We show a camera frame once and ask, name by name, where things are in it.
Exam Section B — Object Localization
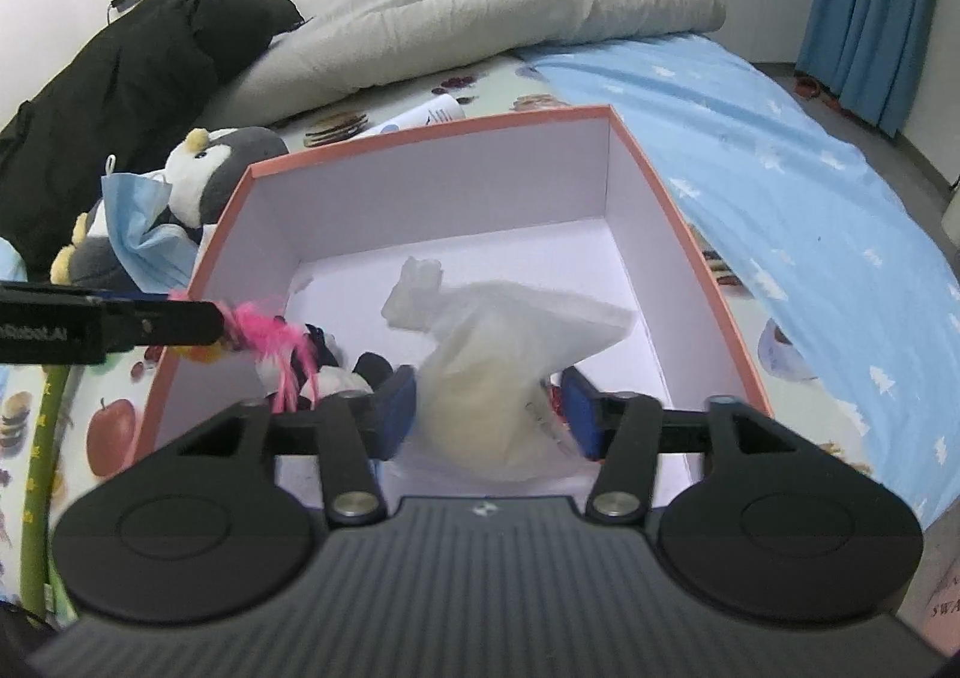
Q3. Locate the orange cardboard box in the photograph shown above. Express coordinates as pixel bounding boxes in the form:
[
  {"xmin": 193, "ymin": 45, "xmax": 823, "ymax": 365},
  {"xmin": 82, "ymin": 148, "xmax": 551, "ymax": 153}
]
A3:
[{"xmin": 139, "ymin": 106, "xmax": 774, "ymax": 500}]

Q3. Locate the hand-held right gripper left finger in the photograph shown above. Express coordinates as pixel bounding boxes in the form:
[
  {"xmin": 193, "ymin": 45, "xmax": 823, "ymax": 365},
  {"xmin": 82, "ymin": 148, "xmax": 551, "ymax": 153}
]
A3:
[{"xmin": 176, "ymin": 364, "xmax": 419, "ymax": 528}]

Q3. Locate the light blue blanket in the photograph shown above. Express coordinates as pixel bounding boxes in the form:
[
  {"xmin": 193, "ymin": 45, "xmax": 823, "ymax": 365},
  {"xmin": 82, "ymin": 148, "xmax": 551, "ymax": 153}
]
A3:
[{"xmin": 516, "ymin": 36, "xmax": 960, "ymax": 523}]

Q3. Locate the blue face mask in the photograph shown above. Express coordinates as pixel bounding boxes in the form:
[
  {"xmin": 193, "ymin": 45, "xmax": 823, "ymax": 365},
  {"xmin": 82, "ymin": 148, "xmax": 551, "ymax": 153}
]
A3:
[{"xmin": 100, "ymin": 154, "xmax": 204, "ymax": 294}]

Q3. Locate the pink feather toy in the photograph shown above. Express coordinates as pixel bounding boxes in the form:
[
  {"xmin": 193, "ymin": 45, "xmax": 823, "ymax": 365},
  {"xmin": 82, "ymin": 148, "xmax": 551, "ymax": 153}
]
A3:
[{"xmin": 168, "ymin": 298, "xmax": 324, "ymax": 417}]

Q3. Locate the black and white plush toy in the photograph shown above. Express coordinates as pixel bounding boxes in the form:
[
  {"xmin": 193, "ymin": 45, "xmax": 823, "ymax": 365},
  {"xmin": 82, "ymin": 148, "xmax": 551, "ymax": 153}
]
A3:
[{"xmin": 255, "ymin": 324, "xmax": 395, "ymax": 414}]

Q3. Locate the grey penguin plush toy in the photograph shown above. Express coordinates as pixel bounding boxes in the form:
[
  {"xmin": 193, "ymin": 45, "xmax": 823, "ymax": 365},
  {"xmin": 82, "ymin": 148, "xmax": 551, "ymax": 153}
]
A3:
[{"xmin": 48, "ymin": 126, "xmax": 290, "ymax": 290}]

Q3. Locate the white tube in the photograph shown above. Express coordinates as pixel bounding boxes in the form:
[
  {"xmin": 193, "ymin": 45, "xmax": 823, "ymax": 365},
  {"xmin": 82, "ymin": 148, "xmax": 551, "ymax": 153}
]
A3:
[{"xmin": 358, "ymin": 94, "xmax": 467, "ymax": 139}]

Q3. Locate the translucent white plastic bag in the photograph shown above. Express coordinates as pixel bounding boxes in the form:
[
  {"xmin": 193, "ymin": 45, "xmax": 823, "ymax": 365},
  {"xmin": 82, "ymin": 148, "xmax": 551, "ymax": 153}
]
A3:
[{"xmin": 380, "ymin": 256, "xmax": 639, "ymax": 483}]

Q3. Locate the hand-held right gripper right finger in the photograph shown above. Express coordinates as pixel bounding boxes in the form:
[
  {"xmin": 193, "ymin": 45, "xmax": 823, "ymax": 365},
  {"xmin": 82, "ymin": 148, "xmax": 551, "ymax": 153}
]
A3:
[{"xmin": 560, "ymin": 366, "xmax": 788, "ymax": 526}]

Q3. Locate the black jacket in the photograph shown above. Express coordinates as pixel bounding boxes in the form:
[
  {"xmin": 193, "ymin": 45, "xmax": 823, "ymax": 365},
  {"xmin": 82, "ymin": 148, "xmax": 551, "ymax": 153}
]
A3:
[{"xmin": 0, "ymin": 0, "xmax": 305, "ymax": 260}]

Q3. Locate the blue curtain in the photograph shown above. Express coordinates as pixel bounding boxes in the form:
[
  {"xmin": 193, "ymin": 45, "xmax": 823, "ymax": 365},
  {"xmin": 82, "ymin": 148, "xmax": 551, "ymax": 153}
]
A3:
[{"xmin": 794, "ymin": 0, "xmax": 944, "ymax": 140}]

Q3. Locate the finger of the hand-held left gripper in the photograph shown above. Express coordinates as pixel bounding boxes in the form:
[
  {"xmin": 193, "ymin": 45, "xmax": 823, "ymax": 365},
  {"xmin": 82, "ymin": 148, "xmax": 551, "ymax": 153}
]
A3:
[{"xmin": 86, "ymin": 291, "xmax": 230, "ymax": 353}]

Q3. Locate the grey quilt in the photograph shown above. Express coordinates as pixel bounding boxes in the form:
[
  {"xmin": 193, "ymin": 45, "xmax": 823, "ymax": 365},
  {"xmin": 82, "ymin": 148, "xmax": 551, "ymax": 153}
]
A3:
[{"xmin": 213, "ymin": 0, "xmax": 729, "ymax": 129}]

